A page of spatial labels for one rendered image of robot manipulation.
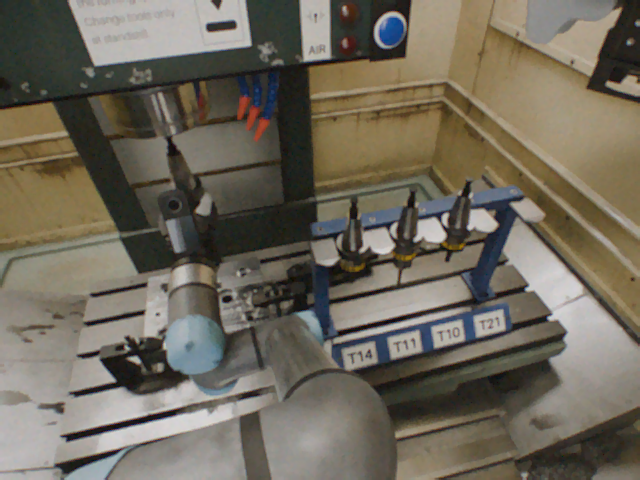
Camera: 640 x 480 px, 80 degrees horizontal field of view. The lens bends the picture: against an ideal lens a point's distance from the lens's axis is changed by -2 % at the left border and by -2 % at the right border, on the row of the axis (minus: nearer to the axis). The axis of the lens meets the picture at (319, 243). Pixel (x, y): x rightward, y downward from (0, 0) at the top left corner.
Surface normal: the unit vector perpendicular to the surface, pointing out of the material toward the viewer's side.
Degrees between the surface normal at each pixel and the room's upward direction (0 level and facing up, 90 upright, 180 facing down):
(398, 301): 0
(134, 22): 90
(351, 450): 35
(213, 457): 19
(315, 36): 90
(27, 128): 90
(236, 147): 90
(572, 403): 24
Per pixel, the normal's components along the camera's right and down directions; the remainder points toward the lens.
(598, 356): -0.43, -0.57
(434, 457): 0.09, -0.73
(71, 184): 0.25, 0.67
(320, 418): 0.18, -0.93
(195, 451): -0.18, -0.94
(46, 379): 0.36, -0.74
